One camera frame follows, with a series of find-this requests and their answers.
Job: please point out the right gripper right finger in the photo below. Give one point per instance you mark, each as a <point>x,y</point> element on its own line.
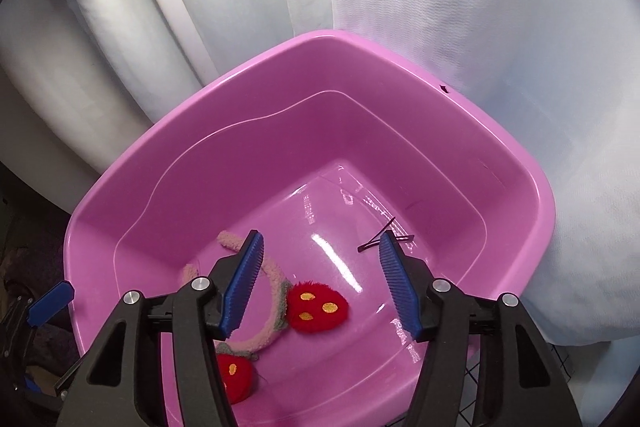
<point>519,383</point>

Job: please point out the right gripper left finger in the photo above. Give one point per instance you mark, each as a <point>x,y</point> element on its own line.
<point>119,381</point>

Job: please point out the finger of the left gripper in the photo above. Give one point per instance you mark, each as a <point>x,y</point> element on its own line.
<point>57,298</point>

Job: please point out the black hair pin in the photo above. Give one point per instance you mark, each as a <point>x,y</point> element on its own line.
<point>387,233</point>

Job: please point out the strawberry plush headband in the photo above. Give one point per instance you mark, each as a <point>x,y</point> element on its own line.
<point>309,308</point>

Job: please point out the white black grid cloth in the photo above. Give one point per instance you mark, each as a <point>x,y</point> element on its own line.
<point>560,357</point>

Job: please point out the white sheer curtain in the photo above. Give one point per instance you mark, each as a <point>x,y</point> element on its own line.
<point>82,79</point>

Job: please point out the pink plastic basin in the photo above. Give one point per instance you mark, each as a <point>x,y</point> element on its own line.
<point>316,144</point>

